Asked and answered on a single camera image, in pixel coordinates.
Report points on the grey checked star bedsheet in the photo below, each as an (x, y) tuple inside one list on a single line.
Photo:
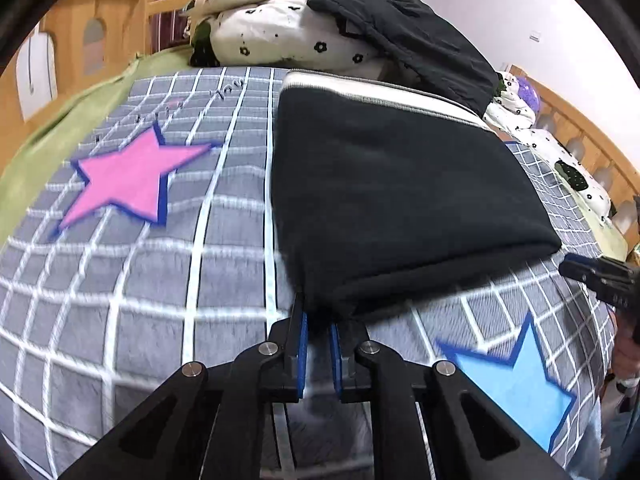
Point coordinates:
[(95, 317)]

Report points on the green fleece blanket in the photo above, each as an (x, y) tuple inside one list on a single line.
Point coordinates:
[(70, 120)]

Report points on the person right hand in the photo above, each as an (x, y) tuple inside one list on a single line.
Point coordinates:
[(626, 353)]

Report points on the black garment pile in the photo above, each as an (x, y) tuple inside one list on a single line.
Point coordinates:
[(429, 54)]

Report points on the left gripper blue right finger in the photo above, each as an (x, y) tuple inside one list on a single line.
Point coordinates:
[(336, 359)]

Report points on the white floral folded quilt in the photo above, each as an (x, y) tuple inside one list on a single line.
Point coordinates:
[(288, 33)]

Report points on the purple plush toy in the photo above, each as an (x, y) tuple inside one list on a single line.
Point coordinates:
[(528, 93)]

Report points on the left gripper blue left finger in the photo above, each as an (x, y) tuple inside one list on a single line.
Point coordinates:
[(298, 347)]

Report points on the black pants with white stripe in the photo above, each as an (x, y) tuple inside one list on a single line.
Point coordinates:
[(381, 195)]

